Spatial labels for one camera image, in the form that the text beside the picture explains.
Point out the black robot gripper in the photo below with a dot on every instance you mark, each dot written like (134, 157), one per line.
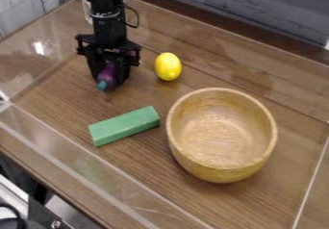
(109, 45)

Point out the purple toy eggplant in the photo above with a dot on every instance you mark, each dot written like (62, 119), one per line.
(106, 77)

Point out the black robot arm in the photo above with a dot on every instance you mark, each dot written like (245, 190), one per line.
(110, 6)

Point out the brown wooden bowl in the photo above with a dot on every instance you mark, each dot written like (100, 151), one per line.
(223, 134)

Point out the yellow toy lemon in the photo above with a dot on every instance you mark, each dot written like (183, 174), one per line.
(168, 66)

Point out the green rectangular block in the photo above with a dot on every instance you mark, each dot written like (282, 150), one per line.
(124, 125)

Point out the clear acrylic tray wall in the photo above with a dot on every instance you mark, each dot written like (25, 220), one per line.
(129, 185)

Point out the black metal bracket with bolt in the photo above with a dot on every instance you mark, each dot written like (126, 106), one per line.
(42, 218)

